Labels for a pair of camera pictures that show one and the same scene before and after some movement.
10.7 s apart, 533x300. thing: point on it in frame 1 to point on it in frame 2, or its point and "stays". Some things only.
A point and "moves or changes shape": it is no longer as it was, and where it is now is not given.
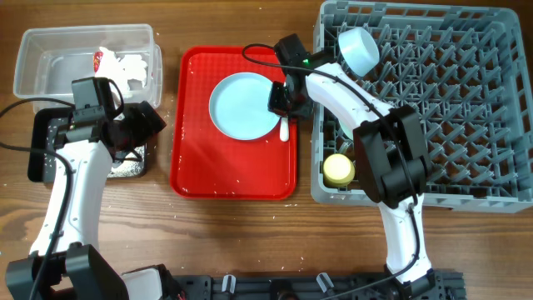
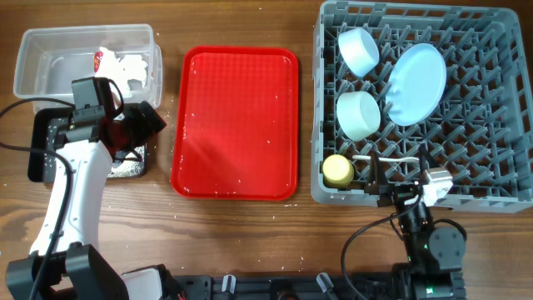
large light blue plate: x=238 y=104 to x=415 y=84
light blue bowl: x=360 y=50 stays
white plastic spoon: x=284 y=128 moves or changes shape
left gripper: x=145 y=131 stays
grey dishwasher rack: x=466 y=71 stays
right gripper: x=275 y=104 to x=377 y=178
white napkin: x=122 y=69 stays
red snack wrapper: x=97 y=60 stays
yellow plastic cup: x=338 y=170 stays
